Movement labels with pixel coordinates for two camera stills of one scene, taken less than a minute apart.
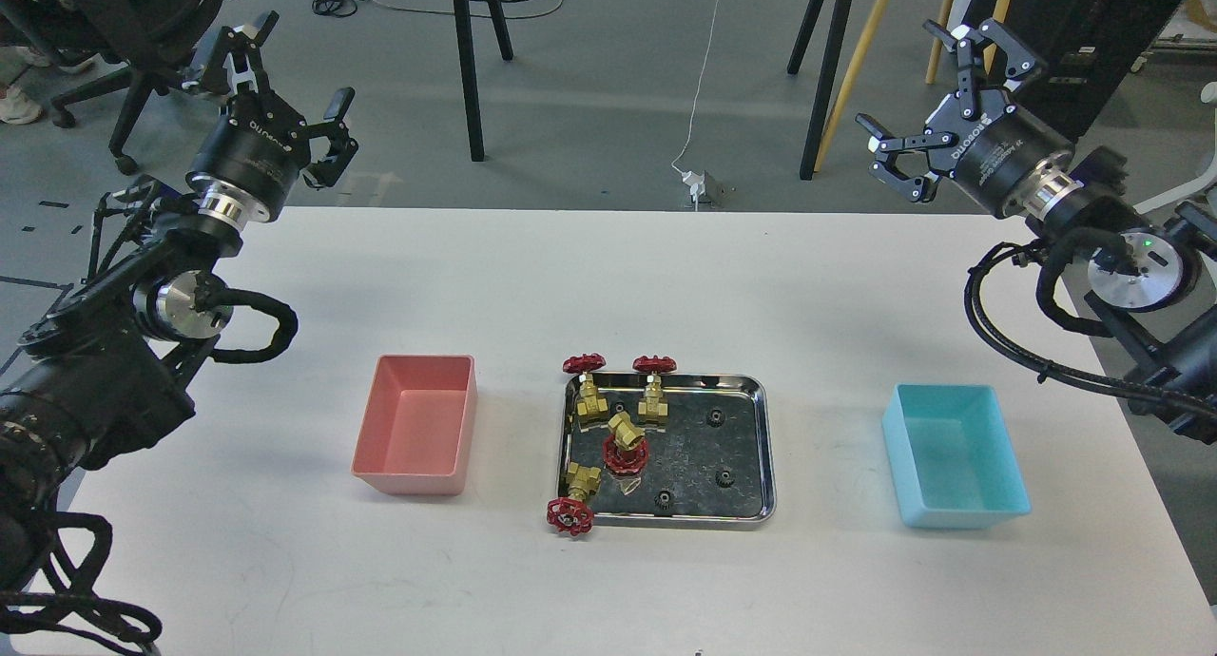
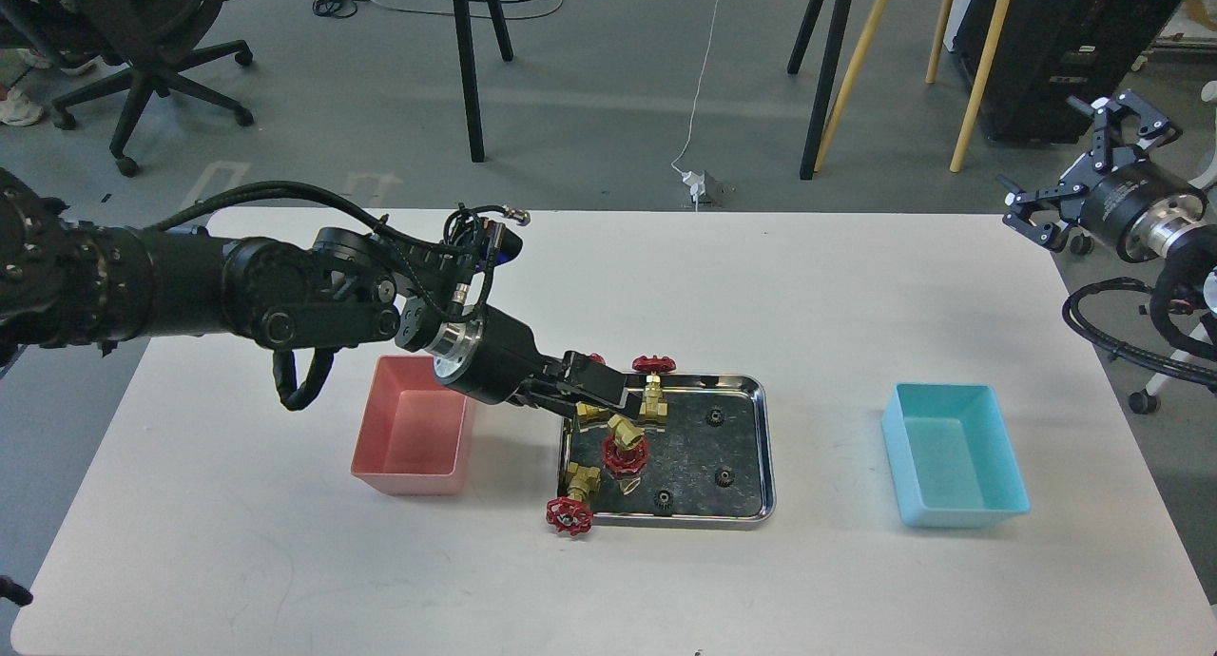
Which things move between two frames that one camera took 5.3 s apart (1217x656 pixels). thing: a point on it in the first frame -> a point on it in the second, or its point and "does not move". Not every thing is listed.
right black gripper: [991, 149] -> [1139, 206]
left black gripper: [248, 164] -> [492, 356]
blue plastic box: [952, 456] does not move
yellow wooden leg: [861, 65] does not move
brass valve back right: [653, 406] does not move
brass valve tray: [626, 451] does not move
